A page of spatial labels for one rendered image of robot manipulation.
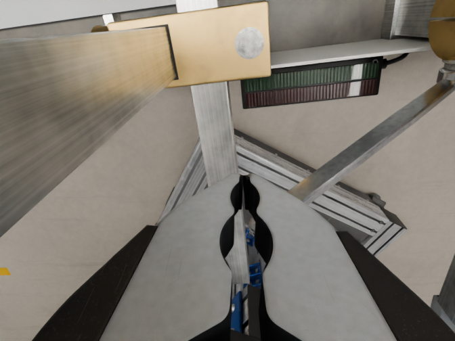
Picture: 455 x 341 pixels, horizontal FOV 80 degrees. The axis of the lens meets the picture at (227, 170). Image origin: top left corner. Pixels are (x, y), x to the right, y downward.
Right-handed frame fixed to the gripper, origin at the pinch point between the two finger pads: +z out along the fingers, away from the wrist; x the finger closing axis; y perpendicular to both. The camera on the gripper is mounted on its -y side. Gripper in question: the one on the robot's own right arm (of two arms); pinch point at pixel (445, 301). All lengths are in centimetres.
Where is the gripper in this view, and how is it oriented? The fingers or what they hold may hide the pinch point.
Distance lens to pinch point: 45.5
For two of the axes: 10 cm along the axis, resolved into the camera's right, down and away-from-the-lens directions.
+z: 0.3, -4.8, 8.8
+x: 9.9, -0.9, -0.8
